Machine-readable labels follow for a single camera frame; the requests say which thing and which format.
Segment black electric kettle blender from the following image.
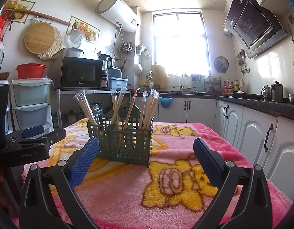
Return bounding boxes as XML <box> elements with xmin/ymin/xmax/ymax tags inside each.
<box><xmin>98</xmin><ymin>54</ymin><xmax>113</xmax><ymax>88</ymax></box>

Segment wall mounted small fan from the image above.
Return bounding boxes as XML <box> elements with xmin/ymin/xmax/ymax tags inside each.
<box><xmin>214</xmin><ymin>56</ymin><xmax>229</xmax><ymax>73</ymax></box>

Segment grey plastic drawer unit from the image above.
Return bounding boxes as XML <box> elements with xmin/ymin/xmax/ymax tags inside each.
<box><xmin>10</xmin><ymin>77</ymin><xmax>54</xmax><ymax>134</ymax></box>

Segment round woven bamboo tray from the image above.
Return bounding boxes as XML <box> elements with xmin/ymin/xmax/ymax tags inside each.
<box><xmin>24</xmin><ymin>22</ymin><xmax>63</xmax><ymax>60</ymax></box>

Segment fruit picture on wall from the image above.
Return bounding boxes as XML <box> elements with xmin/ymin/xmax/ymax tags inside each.
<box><xmin>66</xmin><ymin>16</ymin><xmax>100</xmax><ymax>44</ymax></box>

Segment stainless steel pot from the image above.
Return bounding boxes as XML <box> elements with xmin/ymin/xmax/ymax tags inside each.
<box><xmin>63</xmin><ymin>110</ymin><xmax>81</xmax><ymax>127</ymax></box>

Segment white kitchen base cabinets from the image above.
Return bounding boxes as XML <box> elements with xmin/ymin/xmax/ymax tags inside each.
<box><xmin>134</xmin><ymin>96</ymin><xmax>294</xmax><ymax>201</ymax></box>

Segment red plastic basin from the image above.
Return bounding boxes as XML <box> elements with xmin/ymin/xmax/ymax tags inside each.
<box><xmin>16</xmin><ymin>63</ymin><xmax>47</xmax><ymax>79</ymax></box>

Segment black microwave oven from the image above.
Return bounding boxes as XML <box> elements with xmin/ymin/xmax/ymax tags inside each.
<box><xmin>47</xmin><ymin>56</ymin><xmax>102</xmax><ymax>88</ymax></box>

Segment white water heater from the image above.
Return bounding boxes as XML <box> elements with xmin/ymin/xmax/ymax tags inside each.
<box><xmin>95</xmin><ymin>0</ymin><xmax>141</xmax><ymax>33</ymax></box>

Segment blue plastic storage box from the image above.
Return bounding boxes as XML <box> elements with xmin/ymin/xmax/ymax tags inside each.
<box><xmin>108</xmin><ymin>77</ymin><xmax>128</xmax><ymax>90</ymax></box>

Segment metal kettle on counter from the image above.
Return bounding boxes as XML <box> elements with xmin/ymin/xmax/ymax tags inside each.
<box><xmin>261</xmin><ymin>81</ymin><xmax>283</xmax><ymax>102</ymax></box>

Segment chopsticks pair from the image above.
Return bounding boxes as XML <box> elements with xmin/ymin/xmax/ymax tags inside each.
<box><xmin>139</xmin><ymin>89</ymin><xmax>159</xmax><ymax>129</ymax></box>
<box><xmin>108</xmin><ymin>89</ymin><xmax>140</xmax><ymax>161</ymax></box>
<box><xmin>73</xmin><ymin>90</ymin><xmax>96</xmax><ymax>126</ymax></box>

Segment wooden cutting board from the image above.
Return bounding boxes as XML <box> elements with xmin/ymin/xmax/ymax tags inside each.
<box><xmin>151</xmin><ymin>65</ymin><xmax>167</xmax><ymax>90</ymax></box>

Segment black range hood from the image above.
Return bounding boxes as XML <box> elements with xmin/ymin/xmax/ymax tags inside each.
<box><xmin>224</xmin><ymin>0</ymin><xmax>288</xmax><ymax>58</ymax></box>

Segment blue hanging plastic bin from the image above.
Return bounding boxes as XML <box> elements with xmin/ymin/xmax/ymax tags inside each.
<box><xmin>160</xmin><ymin>97</ymin><xmax>173</xmax><ymax>109</ymax></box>

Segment green plastic utensil basket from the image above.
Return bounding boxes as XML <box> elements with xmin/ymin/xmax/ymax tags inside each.
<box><xmin>87</xmin><ymin>101</ymin><xmax>153</xmax><ymax>166</ymax></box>

